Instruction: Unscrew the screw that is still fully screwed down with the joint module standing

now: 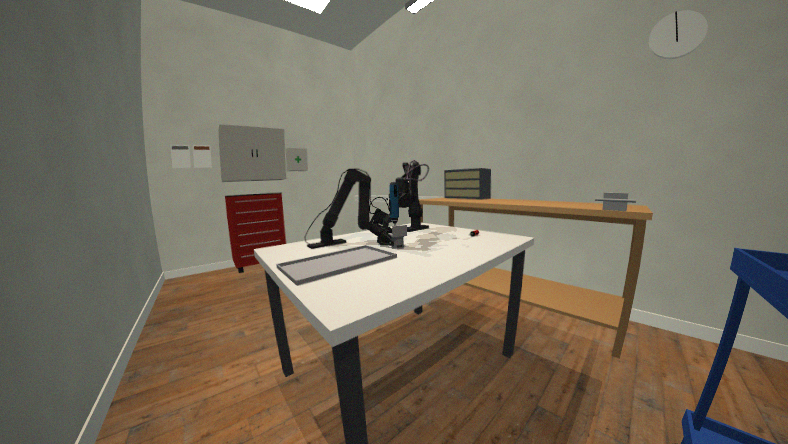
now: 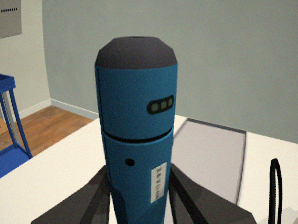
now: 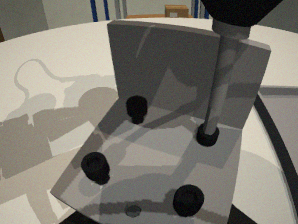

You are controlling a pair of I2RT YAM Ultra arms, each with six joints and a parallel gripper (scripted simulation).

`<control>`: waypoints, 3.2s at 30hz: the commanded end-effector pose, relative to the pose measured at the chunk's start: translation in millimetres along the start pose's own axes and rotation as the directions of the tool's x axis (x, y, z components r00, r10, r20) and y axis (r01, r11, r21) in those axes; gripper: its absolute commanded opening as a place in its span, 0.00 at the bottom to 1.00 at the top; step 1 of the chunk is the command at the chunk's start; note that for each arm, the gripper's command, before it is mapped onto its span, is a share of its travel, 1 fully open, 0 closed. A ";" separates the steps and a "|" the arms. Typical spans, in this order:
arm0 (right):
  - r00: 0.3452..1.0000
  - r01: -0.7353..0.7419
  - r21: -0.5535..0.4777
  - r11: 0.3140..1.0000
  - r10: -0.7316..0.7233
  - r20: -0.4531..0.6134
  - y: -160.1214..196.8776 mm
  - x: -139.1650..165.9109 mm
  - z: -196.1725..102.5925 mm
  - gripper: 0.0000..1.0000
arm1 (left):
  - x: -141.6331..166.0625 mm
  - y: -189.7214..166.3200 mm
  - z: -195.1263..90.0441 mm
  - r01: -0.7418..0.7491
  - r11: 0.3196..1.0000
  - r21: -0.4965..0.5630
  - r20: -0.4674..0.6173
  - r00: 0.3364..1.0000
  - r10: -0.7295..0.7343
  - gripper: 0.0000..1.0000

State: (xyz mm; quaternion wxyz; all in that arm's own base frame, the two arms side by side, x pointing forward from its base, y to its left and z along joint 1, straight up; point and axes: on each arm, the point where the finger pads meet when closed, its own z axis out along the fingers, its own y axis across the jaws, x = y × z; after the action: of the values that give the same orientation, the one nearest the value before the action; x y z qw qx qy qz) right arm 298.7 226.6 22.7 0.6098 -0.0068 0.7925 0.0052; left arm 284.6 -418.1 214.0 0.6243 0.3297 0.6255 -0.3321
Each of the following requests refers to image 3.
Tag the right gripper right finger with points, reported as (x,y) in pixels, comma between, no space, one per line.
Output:
(238,217)

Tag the black socket head screw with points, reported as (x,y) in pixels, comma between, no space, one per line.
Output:
(96,167)
(205,139)
(136,108)
(188,200)

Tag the grey l-shaped bracket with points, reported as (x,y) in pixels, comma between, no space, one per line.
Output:
(172,67)

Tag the dark blue electric screwdriver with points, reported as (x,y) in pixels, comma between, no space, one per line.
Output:
(232,20)

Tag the grey rectangular tray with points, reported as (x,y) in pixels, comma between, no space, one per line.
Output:
(282,128)

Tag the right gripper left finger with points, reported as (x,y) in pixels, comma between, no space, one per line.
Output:
(78,218)

